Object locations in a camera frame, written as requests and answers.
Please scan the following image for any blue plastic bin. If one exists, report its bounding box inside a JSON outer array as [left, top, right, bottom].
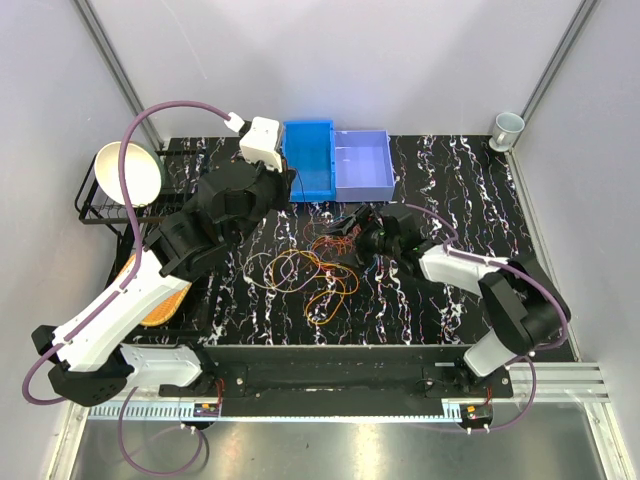
[[282, 120, 336, 203]]

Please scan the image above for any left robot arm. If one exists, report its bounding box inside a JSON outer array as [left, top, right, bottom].
[[32, 160, 296, 407]]

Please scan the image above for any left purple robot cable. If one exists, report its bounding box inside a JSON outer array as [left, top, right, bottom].
[[22, 99, 231, 474]]

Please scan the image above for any left aluminium frame post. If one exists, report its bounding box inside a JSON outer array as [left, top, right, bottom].
[[71, 0, 145, 116]]

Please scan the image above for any aluminium frame post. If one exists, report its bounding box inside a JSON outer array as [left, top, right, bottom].
[[71, 0, 145, 116], [520, 0, 600, 123]]

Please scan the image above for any orange perforated mat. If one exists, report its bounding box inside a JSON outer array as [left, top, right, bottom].
[[113, 251, 192, 327]]

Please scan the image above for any black thin cable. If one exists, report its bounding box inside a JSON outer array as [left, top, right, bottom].
[[292, 167, 309, 204]]

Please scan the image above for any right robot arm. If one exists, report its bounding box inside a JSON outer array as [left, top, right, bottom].
[[326, 203, 571, 397]]

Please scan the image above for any pink thin cable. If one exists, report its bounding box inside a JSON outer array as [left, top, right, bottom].
[[302, 212, 346, 251]]

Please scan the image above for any right aluminium frame post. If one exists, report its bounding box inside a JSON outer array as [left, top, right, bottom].
[[520, 0, 600, 123]]

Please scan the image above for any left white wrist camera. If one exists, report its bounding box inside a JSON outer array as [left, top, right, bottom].
[[224, 112, 283, 173]]

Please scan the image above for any white thin cable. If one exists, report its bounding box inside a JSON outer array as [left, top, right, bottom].
[[243, 251, 321, 296]]

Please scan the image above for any lavender plastic bin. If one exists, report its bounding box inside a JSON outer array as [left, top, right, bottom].
[[334, 130, 395, 203]]

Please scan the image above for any white bowl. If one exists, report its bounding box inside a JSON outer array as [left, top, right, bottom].
[[94, 141, 165, 207]]

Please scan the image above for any black wire dish rack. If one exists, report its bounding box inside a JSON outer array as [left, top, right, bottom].
[[74, 139, 239, 336]]

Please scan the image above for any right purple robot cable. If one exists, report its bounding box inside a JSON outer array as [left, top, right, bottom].
[[399, 202, 574, 434]]

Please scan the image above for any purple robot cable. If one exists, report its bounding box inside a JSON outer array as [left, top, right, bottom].
[[22, 99, 231, 474], [399, 202, 574, 434]]

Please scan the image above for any white ceramic mug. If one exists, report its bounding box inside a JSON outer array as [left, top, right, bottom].
[[489, 112, 526, 152]]

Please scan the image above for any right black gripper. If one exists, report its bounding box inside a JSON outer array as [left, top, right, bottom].
[[322, 205, 400, 274]]

